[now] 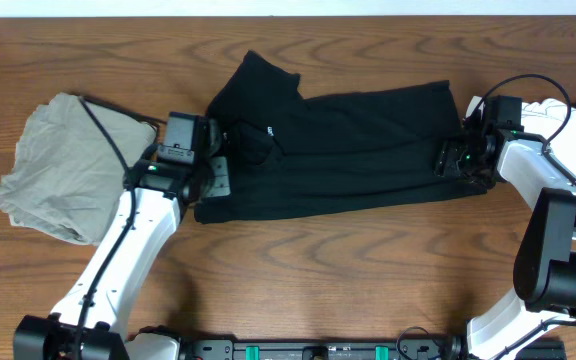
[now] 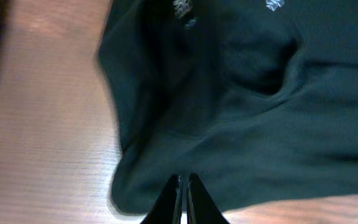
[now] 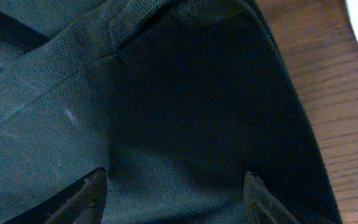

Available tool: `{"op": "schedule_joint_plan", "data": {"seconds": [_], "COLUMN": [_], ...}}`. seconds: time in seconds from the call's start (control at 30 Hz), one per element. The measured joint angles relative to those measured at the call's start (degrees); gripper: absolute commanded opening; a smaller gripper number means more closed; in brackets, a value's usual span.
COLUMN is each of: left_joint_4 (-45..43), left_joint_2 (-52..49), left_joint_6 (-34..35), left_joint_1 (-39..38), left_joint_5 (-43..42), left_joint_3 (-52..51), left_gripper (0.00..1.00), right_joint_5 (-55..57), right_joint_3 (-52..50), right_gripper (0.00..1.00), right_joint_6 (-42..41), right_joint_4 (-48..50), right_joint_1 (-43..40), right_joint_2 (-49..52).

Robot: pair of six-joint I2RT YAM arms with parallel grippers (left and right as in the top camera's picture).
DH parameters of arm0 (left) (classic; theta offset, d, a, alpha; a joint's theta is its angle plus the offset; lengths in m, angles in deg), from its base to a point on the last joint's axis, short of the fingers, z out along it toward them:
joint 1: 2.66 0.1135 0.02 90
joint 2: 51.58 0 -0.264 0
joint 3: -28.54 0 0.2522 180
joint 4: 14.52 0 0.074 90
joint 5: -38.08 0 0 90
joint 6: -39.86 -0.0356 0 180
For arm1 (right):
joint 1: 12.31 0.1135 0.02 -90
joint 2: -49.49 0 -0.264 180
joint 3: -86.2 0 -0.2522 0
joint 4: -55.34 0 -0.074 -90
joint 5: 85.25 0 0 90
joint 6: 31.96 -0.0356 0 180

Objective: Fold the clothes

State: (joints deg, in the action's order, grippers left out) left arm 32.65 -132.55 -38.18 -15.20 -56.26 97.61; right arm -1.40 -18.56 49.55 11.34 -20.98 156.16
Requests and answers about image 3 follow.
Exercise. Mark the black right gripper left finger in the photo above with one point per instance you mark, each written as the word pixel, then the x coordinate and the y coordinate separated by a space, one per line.
pixel 87 205

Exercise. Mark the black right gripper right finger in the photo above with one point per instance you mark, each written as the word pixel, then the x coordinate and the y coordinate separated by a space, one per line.
pixel 262 207

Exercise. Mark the black polo shirt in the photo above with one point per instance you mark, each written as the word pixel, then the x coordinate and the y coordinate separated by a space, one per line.
pixel 175 100

